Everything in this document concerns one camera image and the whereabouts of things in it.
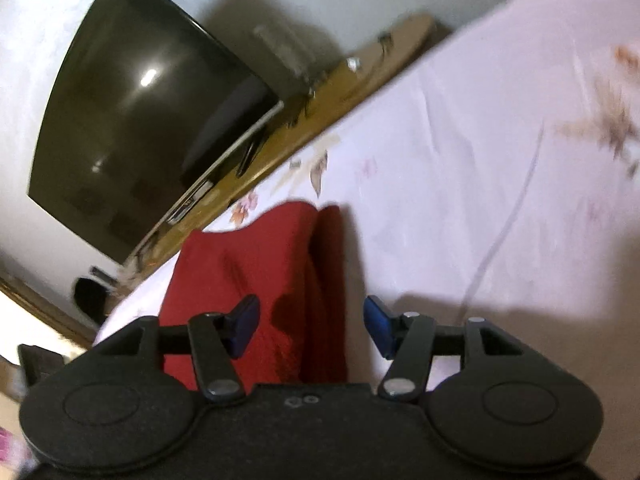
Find wooden television cabinet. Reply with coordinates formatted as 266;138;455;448
120;12;436;281

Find dark red garment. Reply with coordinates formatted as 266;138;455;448
157;201;351;392

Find dark box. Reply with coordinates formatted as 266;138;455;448
17;343;67;395

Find black chair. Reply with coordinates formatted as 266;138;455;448
73;277;119;334

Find pink floral bedsheet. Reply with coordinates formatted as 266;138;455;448
92;0;640;480

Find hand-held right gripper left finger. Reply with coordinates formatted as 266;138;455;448
106;295;261;404

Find black flat screen television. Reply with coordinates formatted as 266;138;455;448
27;0;285;266

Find silver set-top box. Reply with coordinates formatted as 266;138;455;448
167;180;214;226

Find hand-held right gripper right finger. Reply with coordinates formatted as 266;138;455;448
363;295;527;404

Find black cable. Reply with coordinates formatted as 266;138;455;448
287;32;397;126

